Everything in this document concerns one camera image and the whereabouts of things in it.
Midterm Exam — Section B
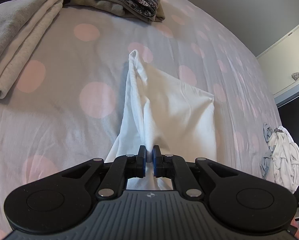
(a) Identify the polka dot bed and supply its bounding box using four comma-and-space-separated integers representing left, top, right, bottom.
0, 0, 282, 240

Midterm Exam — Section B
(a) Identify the cream folded garment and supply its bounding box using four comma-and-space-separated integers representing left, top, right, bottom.
0, 0, 64, 99

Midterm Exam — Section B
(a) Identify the grey folded garment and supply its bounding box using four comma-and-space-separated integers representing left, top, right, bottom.
0, 0, 57, 77

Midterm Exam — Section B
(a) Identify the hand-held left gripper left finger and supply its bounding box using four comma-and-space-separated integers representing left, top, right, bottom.
54, 145, 146, 201

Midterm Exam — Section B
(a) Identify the cream door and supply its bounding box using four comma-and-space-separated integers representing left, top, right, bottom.
256, 16, 299, 95

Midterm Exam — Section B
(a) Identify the black wardrobe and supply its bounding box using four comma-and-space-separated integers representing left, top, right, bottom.
273, 82, 299, 205

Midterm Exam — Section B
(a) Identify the white t-shirt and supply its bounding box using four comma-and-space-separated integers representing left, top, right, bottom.
105, 49, 221, 190

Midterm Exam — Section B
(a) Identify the beige folded garment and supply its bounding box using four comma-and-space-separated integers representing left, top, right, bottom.
23, 0, 166, 23

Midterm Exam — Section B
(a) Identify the white crumpled garment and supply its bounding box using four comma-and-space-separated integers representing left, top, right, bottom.
267, 125, 299, 194

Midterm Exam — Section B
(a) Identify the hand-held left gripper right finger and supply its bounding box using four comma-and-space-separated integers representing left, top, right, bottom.
153, 145, 243, 200

